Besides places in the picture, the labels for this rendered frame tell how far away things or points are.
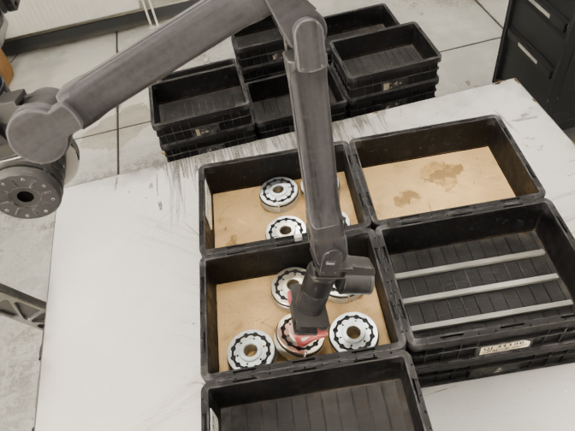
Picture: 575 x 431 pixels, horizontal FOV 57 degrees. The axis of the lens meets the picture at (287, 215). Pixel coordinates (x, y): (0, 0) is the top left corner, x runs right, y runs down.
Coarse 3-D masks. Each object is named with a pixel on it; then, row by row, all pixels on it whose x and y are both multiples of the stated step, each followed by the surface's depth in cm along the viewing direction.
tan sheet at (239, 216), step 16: (224, 192) 145; (240, 192) 144; (256, 192) 143; (224, 208) 141; (240, 208) 140; (256, 208) 140; (304, 208) 137; (352, 208) 135; (224, 224) 137; (240, 224) 137; (256, 224) 136; (352, 224) 132; (224, 240) 134; (240, 240) 133; (256, 240) 132
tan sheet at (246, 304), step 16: (224, 288) 124; (240, 288) 124; (256, 288) 123; (224, 304) 121; (240, 304) 121; (256, 304) 120; (272, 304) 120; (336, 304) 118; (352, 304) 117; (368, 304) 117; (224, 320) 119; (240, 320) 118; (256, 320) 118; (272, 320) 117; (224, 336) 116; (272, 336) 115; (352, 336) 112; (384, 336) 112; (224, 352) 114; (256, 352) 113; (320, 352) 111; (224, 368) 111
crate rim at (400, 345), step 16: (304, 240) 118; (208, 256) 119; (224, 256) 118; (384, 272) 110; (384, 288) 108; (400, 336) 100; (336, 352) 100; (352, 352) 100; (368, 352) 99; (208, 368) 102; (256, 368) 100; (272, 368) 99
